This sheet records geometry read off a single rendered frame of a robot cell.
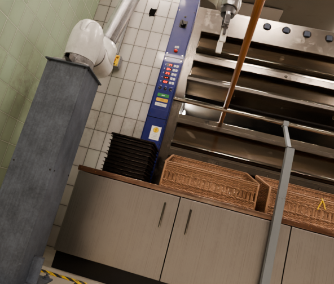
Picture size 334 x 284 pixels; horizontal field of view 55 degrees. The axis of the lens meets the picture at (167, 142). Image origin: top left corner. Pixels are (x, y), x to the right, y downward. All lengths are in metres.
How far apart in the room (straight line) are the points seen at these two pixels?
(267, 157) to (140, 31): 1.42
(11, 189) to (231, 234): 1.10
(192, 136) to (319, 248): 1.12
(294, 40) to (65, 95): 1.88
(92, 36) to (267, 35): 1.54
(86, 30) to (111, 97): 0.97
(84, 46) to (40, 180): 0.66
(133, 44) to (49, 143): 1.44
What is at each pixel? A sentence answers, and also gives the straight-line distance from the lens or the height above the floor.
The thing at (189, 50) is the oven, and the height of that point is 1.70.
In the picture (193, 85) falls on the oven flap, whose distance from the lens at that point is 2.43.
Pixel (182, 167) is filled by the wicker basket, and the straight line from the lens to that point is 1.84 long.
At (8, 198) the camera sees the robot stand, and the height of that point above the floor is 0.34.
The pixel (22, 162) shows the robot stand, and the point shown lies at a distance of 1.54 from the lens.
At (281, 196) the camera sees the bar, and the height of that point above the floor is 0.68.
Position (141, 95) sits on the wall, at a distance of 2.52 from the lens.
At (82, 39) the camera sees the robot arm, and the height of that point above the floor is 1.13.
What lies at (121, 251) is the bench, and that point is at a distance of 1.83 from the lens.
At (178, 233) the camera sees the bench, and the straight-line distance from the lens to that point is 1.79.
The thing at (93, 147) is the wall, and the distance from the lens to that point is 2.48.
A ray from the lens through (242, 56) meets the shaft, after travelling 1.46.
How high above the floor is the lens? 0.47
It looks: 11 degrees up
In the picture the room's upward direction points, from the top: 15 degrees clockwise
